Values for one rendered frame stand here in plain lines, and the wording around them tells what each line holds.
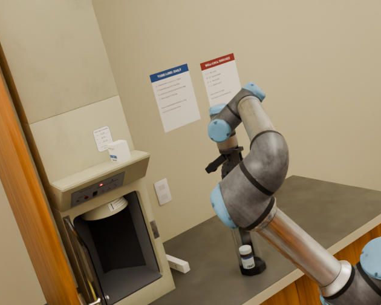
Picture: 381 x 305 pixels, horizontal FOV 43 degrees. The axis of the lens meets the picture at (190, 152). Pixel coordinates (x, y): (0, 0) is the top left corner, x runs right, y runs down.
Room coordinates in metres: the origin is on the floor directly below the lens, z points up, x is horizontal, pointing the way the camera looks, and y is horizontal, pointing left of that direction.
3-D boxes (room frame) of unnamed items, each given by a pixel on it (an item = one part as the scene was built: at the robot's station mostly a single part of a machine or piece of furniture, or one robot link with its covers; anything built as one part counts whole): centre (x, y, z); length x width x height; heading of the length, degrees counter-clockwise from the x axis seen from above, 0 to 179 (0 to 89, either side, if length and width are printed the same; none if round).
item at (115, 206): (1.70, 0.36, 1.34); 0.18 x 0.18 x 0.05
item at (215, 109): (1.66, -0.13, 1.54); 0.09 x 0.08 x 0.11; 168
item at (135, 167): (1.55, 0.30, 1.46); 0.32 x 0.11 x 0.10; 120
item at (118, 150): (1.59, 0.23, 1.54); 0.05 x 0.05 x 0.06; 34
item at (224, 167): (1.66, -0.14, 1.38); 0.09 x 0.08 x 0.12; 45
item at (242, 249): (1.68, -0.12, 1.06); 0.11 x 0.11 x 0.21
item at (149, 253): (1.71, 0.39, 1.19); 0.26 x 0.24 x 0.35; 120
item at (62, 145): (1.71, 0.39, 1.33); 0.32 x 0.25 x 0.77; 120
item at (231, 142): (1.66, -0.14, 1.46); 0.08 x 0.08 x 0.05
